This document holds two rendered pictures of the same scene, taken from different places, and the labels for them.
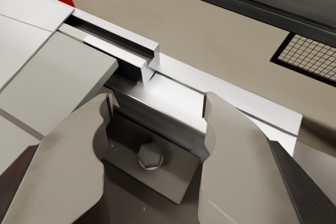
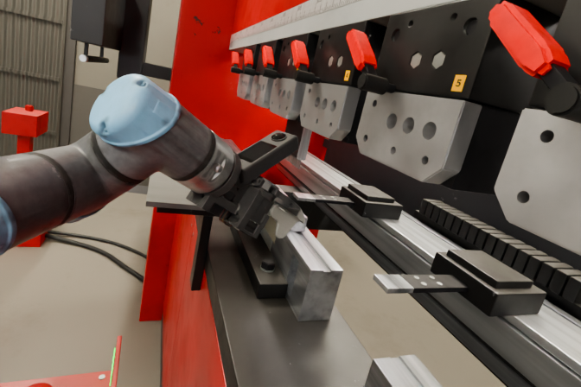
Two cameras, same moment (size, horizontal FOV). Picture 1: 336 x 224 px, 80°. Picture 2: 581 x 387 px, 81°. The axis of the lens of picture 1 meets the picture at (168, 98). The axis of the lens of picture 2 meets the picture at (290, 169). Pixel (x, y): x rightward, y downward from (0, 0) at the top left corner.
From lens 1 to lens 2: 0.54 m
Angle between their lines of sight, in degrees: 57
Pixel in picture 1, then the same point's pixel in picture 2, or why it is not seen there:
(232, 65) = not seen: outside the picture
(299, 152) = (350, 340)
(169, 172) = (268, 275)
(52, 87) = not seen: hidden behind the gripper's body
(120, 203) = (233, 280)
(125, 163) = (254, 262)
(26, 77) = not seen: hidden behind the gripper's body
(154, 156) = (269, 262)
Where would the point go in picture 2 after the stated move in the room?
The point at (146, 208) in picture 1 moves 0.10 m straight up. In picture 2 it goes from (242, 288) to (252, 237)
